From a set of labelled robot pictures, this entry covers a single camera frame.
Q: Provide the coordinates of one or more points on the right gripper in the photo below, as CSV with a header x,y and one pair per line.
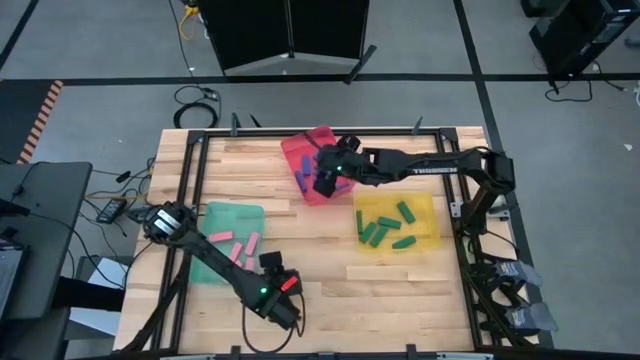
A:
x,y
347,167

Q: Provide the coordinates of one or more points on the black equipment rack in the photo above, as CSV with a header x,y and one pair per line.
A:
x,y
575,35

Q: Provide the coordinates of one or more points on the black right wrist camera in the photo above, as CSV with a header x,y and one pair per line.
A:
x,y
350,143

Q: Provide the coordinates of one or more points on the dark laptop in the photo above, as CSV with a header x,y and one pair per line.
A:
x,y
7,280

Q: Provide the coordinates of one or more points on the black desk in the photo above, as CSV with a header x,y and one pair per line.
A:
x,y
40,250

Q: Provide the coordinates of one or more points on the black hazard-striped floor mat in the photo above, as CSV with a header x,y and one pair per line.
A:
x,y
20,120

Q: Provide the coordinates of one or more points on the green rectangular block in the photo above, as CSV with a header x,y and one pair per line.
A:
x,y
367,233
389,222
404,242
359,222
405,212
379,236

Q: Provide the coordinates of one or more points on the black power adapter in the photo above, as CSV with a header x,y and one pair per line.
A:
x,y
111,211

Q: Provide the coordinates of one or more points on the black folding screen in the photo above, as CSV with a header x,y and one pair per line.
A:
x,y
250,30

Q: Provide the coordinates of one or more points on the white floor box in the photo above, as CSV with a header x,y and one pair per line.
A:
x,y
107,272

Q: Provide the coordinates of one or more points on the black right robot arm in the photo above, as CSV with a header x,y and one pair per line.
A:
x,y
400,167

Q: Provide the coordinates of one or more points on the red translucent plastic bin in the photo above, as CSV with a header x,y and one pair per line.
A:
x,y
295,150

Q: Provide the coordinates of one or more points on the teal translucent plastic bin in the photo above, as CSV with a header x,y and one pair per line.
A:
x,y
220,215

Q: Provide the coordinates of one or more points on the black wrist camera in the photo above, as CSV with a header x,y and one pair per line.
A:
x,y
270,260
350,143

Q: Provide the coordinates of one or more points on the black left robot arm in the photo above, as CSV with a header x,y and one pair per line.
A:
x,y
215,260

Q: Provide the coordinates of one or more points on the yellow translucent plastic bin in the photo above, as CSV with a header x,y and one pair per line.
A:
x,y
425,205

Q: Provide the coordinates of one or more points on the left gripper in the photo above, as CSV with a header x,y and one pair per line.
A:
x,y
267,300

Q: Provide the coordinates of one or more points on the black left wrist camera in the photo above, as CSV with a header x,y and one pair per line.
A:
x,y
270,260

